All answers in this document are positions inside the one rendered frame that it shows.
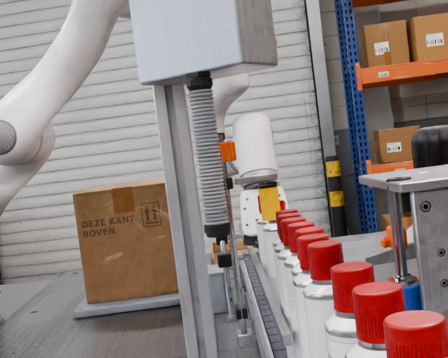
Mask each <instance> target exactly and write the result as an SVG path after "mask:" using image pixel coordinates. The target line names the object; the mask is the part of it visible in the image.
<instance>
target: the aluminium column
mask: <svg viewBox="0 0 448 358"><path fill-rule="evenodd" d="M152 87H153V93H154V103H155V110H156V120H157V126H158V132H159V142H160V148H161V158H162V164H163V170H164V180H165V186H166V196H167V202H168V209H169V219H170V225H171V235H172V241H173V247H174V257H175V263H176V274H177V279H178V290H179V295H180V301H181V312H182V318H183V328H184V334H185V340H186V351H187V356H188V358H219V353H218V342H217V336H216V330H215V320H214V314H213V303H212V297H211V291H210V280H209V275H208V264H207V258H206V247H205V241H204V235H203V225H202V219H201V208H200V202H199V196H198V185H197V179H196V169H195V163H194V157H193V146H192V140H191V129H190V124H189V118H188V107H187V101H186V90H185V85H184V83H181V84H174V85H169V86H156V85H152Z"/></svg>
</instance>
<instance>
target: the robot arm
mask: <svg viewBox="0 0 448 358"><path fill-rule="evenodd" d="M118 17H121V18H131V13H130V7H129V0H73V2H72V5H71V7H70V11H69V13H68V16H67V18H66V20H65V23H64V25H63V27H62V28H61V30H60V32H59V34H58V35H57V37H56V38H55V40H54V41H53V43H52V44H51V46H50V47H49V49H48V50H47V52H46V54H45V55H44V56H43V57H42V59H41V61H40V62H39V63H38V64H37V66H35V67H34V68H33V69H32V71H31V72H30V73H29V74H28V75H27V76H26V77H24V78H23V79H22V81H20V82H19V83H18V84H17V85H16V86H15V87H14V88H13V89H12V90H11V91H10V92H8V93H7V94H6V95H5V96H4V97H3V98H2V99H1V100H0V216H1V214H2V213H3V211H4V210H5V209H6V207H7V205H8V204H9V203H10V201H11V200H12V199H13V197H14V196H15V195H16V194H17V193H18V192H19V191H20V190H21V189H22V188H23V187H24V186H25V185H26V184H27V183H28V182H29V181H30V180H31V179H32V178H33V176H34V175H35V174H36V173H37V172H38V171H39V170H40V169H41V168H42V166H43V165H44V164H45V162H46V161H47V160H48V158H49V156H50V154H51V152H52V150H53V147H54V144H55V132H54V129H53V127H52V125H51V123H50V121H51V120H52V119H53V117H54V116H55V115H56V114H57V113H58V112H59V111H60V110H61V109H62V108H63V107H64V105H65V104H66V103H67V102H68V101H69V100H70V99H71V98H72V96H73V95H74V94H75V93H76V92H77V91H78V90H79V88H80V87H81V85H82V84H83V82H84V81H85V80H86V79H87V77H88V75H89V74H90V73H91V72H92V70H93V68H94V67H95V66H96V64H97V63H98V61H99V59H100V58H101V56H102V54H103V52H104V50H105V48H106V45H107V42H108V40H109V38H110V35H111V33H112V30H113V28H114V25H115V23H116V21H117V19H118ZM249 86H250V78H249V75H248V73H244V74H240V75H233V76H229V77H223V78H219V79H215V80H213V86H212V88H211V89H212V90H213V91H212V92H211V93H213V96H212V97H213V98H214V99H213V101H214V103H213V104H214V105H215V106H214V107H213V108H215V111H214V112H215V114H214V116H216V118H215V119H216V124H217V125H216V127H218V129H216V131H218V133H224V134H225V130H224V119H225V115H226V112H227V110H228V108H229V106H230V105H231V104H232V103H233V102H234V101H235V100H236V99H237V98H238V97H239V96H241V95H242V94H243V93H244V92H245V91H246V90H247V89H248V87H249ZM232 126H233V137H232V139H231V140H230V141H234V142H235V151H236V157H237V159H236V161H228V162H226V164H227V170H228V177H230V176H233V175H237V174H239V176H240V178H244V177H250V176H256V175H267V174H273V173H277V174H278V180H269V181H263V182H257V183H246V184H240V185H239V186H242V188H243V190H244V191H242V192H241V193H240V212H241V220H242V231H243V235H244V237H243V244H244V245H245V246H255V247H256V248H257V249H259V244H258V240H256V239H258V238H257V227H256V221H255V218H256V217H257V216H258V215H259V214H260V212H259V206H258V199H257V196H258V195H259V189H258V187H259V184H261V183H272V182H277V187H278V193H279V199H280V200H284V203H285V209H286V210H288V209H289V206H288V203H287V198H286V195H285V193H284V190H283V187H281V186H279V185H280V179H279V171H278V167H277V158H276V153H275V149H274V140H273V135H272V127H271V122H270V118H269V117H268V116H267V115H266V114H261V113H252V114H245V115H242V116H239V117H238V118H236V119H235V120H234V121H233V123H232ZM227 141H228V140H227V139H226V136H225V140H224V142H227Z"/></svg>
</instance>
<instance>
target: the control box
mask: <svg viewBox="0 0 448 358"><path fill-rule="evenodd" d="M129 7H130V13H131V19H132V29H133V35H134V45H135V50H136V57H137V67H138V73H139V82H140V84H141V85H156V86H169V85H174V84H181V83H184V85H186V82H187V77H186V74H188V73H192V72H201V71H210V78H212V80H215V79H219V78H223V77H229V76H233V75H240V74H244V73H248V72H254V71H259V70H266V69H270V68H274V67H277V66H278V59H277V48H276V39H275V34H274V24H273V17H272V6H271V0H129Z"/></svg>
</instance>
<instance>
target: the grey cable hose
mask: <svg viewBox="0 0 448 358"><path fill-rule="evenodd" d="M186 77H187V82H186V86H187V87H186V88H187V89H188V90H189V93H188V94H189V95H190V96H189V98H190V100H189V102H191V103H190V106H191V109H192V111H191V113H192V115H191V116H192V117H193V118H192V121H193V123H192V124H194V126H193V128H194V130H193V132H195V133H194V134H193V135H194V136H196V137H194V139H195V143H196V145H195V147H197V148H196V151H197V152H196V154H198V155H197V156H196V158H198V160H197V162H198V166H199V167H198V169H200V170H199V171H198V172H199V173H200V175H199V177H201V178H199V180H201V182H200V184H201V188H202V189H201V192H202V193H201V194H202V196H203V197H202V199H203V200H202V202H203V203H204V204H203V206H204V208H203V210H205V211H204V212H203V213H204V214H205V215H204V217H205V221H206V222H205V225H203V226H204V232H205V233H206V236H207V237H208V238H216V237H225V236H228V235H229V234H230V230H231V223H230V222H229V219H228V216H227V215H228V212H226V211H228V209H227V208H226V207H227V205H226V203H227V202H226V201H225V200H226V197H225V196H226V194H224V192H225V190H224V189H225V187H224V186H223V185H224V183H223V181H224V179H222V178H223V175H222V174H223V172H222V171H221V170H222V168H221V166H222V164H220V163H222V161H220V159H221V157H220V153H219V151H220V149H218V148H220V146H219V145H218V144H219V142H218V140H219V138H217V137H218V134H217V132H218V131H216V129H218V127H216V125H217V124H216V119H215V118H216V116H214V114H215V112H214V111H215V108H213V107H214V106H215V105H214V104H213V103H214V101H213V99H214V98H213V97H212V96H213V93H211V92H212V91H213V90H212V89H211V88H212V86H213V80H212V78H210V71H201V72H192V73H188V74H186Z"/></svg>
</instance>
